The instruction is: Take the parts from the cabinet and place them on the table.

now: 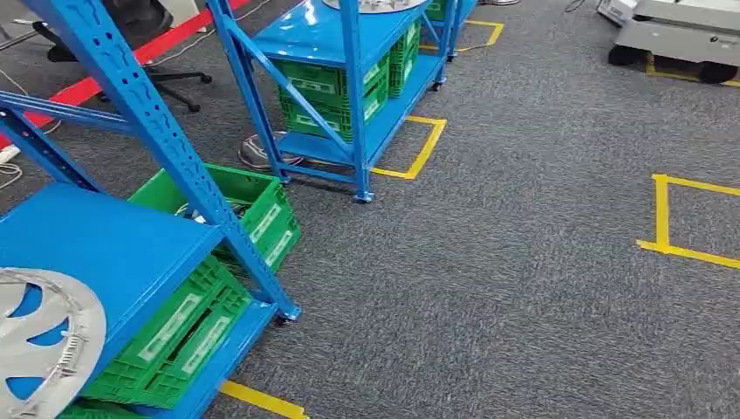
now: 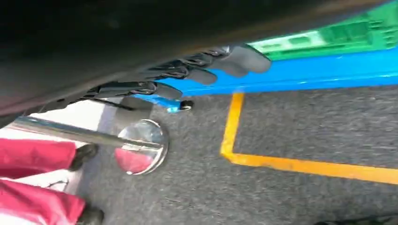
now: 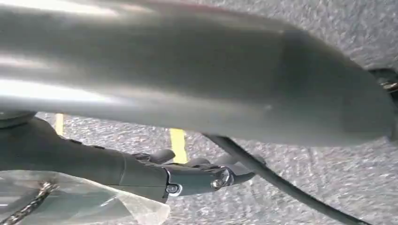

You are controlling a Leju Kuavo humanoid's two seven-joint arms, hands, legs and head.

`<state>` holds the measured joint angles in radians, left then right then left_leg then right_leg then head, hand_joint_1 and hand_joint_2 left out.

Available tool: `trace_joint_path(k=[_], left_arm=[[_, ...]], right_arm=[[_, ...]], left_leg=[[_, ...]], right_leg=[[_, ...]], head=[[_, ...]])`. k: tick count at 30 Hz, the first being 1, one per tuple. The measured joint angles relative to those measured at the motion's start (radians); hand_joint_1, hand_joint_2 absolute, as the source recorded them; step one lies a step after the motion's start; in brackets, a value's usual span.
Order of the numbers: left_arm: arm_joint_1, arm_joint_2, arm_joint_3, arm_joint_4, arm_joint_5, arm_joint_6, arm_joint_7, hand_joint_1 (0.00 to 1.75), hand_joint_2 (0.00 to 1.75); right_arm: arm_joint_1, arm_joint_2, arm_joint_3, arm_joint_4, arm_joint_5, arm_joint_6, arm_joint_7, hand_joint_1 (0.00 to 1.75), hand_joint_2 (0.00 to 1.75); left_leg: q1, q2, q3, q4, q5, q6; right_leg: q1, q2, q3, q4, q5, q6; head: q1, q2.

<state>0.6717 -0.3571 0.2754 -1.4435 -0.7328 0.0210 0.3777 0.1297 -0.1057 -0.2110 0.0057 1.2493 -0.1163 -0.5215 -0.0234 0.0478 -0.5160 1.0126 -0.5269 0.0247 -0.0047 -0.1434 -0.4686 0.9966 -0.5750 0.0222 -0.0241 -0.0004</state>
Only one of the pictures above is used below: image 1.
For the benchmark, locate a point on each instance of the blue metal shelving rack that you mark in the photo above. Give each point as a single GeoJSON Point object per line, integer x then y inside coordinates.
{"type": "Point", "coordinates": [306, 35]}
{"type": "Point", "coordinates": [87, 231]}

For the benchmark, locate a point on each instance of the white power strip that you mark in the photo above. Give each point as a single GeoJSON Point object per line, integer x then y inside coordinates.
{"type": "Point", "coordinates": [8, 154]}

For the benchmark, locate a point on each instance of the yellow floor tape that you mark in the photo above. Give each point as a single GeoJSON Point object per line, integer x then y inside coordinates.
{"type": "Point", "coordinates": [494, 35]}
{"type": "Point", "coordinates": [662, 214]}
{"type": "Point", "coordinates": [425, 147]}
{"type": "Point", "coordinates": [676, 76]}

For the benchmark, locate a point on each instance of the grey wheeled cart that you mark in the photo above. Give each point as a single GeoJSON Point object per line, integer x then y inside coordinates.
{"type": "Point", "coordinates": [670, 37]}

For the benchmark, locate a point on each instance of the folded green plastic crate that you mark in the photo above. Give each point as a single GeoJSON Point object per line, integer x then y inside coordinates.
{"type": "Point", "coordinates": [173, 364]}
{"type": "Point", "coordinates": [98, 412]}

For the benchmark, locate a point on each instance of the person's shoe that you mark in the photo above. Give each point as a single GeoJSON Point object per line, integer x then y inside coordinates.
{"type": "Point", "coordinates": [260, 153]}

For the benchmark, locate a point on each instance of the open green plastic crate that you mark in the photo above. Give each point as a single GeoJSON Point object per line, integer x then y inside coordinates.
{"type": "Point", "coordinates": [272, 220]}

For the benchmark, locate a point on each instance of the silver plastic hubcap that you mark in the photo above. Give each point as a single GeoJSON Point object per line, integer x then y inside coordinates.
{"type": "Point", "coordinates": [89, 324]}
{"type": "Point", "coordinates": [376, 6]}

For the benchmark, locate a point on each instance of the black office chair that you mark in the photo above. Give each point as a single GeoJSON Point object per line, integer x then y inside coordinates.
{"type": "Point", "coordinates": [133, 14]}

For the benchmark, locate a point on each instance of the white device box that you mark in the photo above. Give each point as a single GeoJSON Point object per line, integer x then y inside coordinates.
{"type": "Point", "coordinates": [613, 8]}

